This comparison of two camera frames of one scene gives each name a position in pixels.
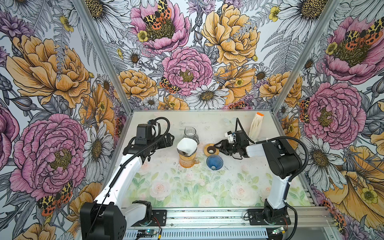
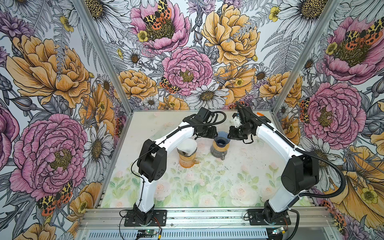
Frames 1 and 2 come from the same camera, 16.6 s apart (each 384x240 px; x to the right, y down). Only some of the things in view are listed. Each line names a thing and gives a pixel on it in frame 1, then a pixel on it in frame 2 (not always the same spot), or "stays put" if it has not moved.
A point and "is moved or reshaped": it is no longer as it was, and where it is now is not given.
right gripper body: (232, 148) to (240, 133)
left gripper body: (162, 144) to (207, 132)
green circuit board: (148, 231) stays put
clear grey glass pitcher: (190, 132) is moved or reshaped
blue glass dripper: (214, 162) to (222, 139)
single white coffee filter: (187, 145) stays put
